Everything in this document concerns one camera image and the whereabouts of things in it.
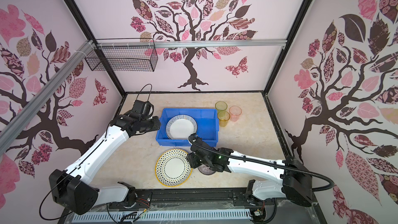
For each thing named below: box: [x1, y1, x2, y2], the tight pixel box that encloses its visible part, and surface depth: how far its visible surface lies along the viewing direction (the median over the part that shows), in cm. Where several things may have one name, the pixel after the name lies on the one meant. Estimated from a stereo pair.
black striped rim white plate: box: [165, 114, 198, 140], surface depth 100 cm
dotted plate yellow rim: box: [154, 148, 194, 188], surface depth 85 cm
